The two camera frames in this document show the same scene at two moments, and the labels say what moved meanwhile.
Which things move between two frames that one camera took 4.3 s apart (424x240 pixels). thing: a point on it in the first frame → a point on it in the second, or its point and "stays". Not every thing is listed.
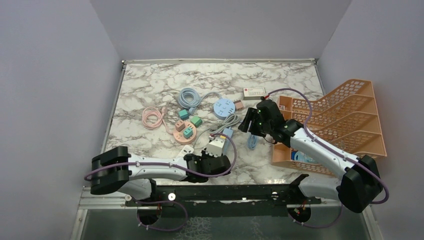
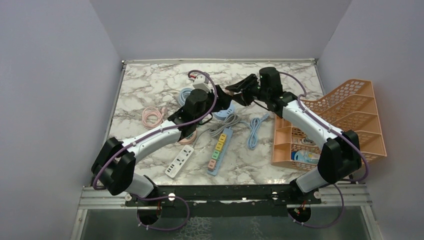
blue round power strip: (222, 107) stays
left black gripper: (205, 157) → (223, 100)
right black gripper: (253, 114) → (244, 86)
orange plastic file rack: (345, 117) stays
